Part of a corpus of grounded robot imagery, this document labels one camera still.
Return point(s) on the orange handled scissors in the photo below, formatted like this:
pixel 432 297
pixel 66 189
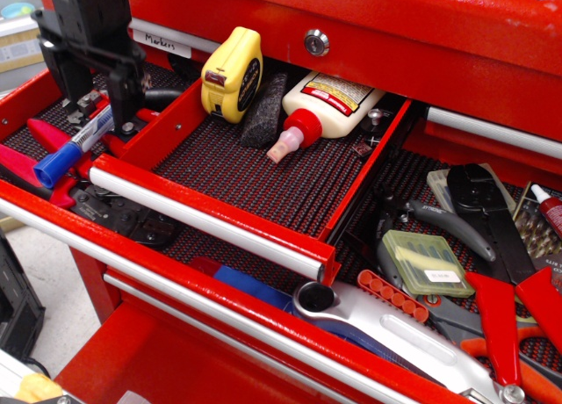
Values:
pixel 459 321

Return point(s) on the blue white marker pen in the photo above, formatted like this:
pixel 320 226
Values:
pixel 51 168

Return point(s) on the yellow sponge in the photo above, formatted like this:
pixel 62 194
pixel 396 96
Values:
pixel 37 387

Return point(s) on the silver cabinet lock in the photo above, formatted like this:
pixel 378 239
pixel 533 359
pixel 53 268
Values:
pixel 316 43

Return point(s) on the silver ratchet tool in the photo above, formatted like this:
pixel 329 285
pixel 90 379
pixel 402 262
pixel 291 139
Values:
pixel 368 321

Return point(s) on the red bit holder strip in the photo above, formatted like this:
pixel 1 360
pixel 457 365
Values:
pixel 377 286

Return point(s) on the blue flat package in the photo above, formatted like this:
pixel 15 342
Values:
pixel 283 301

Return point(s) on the red tool chest cabinet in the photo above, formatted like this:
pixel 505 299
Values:
pixel 475 58

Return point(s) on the drill bit set package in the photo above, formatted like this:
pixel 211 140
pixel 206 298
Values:
pixel 540 239

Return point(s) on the silver round knob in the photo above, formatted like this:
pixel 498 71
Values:
pixel 375 115

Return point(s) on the yellow tape measure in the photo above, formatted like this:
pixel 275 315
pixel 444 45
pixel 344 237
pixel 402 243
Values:
pixel 232 75

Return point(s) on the grey handled cutters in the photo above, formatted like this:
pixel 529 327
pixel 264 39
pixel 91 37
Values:
pixel 390 207

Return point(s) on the red handled crimping tool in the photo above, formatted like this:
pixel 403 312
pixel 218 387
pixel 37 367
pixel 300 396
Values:
pixel 26 169

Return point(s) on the black tool handle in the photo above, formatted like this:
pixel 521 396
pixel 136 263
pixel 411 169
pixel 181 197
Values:
pixel 158 99

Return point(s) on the red threadlocker tube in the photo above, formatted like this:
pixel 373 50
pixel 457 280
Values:
pixel 549 206

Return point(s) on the grey felt eraser block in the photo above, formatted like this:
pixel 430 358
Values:
pixel 262 118

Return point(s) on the large open red drawer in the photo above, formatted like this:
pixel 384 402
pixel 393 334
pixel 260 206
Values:
pixel 173 333

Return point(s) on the white glue bottle red cap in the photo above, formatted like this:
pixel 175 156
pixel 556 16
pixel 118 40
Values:
pixel 321 106

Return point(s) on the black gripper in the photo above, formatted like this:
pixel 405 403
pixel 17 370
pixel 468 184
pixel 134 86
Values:
pixel 75 34

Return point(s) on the clear beige bit case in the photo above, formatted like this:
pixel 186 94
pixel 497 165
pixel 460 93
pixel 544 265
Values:
pixel 437 181

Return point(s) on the cardboard box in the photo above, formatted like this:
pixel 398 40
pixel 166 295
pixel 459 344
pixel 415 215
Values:
pixel 20 49

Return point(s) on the white Markers label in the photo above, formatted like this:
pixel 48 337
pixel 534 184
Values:
pixel 159 42

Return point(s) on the red handled wire stripper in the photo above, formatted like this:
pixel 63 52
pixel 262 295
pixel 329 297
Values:
pixel 88 106

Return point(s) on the yellow-green drill bit case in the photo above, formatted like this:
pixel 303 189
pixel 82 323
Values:
pixel 426 264

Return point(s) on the black box on floor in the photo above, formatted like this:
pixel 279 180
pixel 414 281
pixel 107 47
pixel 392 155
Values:
pixel 22 314

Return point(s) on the small dark chip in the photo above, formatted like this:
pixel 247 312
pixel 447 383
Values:
pixel 362 149

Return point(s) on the small open red drawer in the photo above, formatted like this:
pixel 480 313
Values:
pixel 277 221

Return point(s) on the black red handled crimper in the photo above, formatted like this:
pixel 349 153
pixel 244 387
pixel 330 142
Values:
pixel 511 275

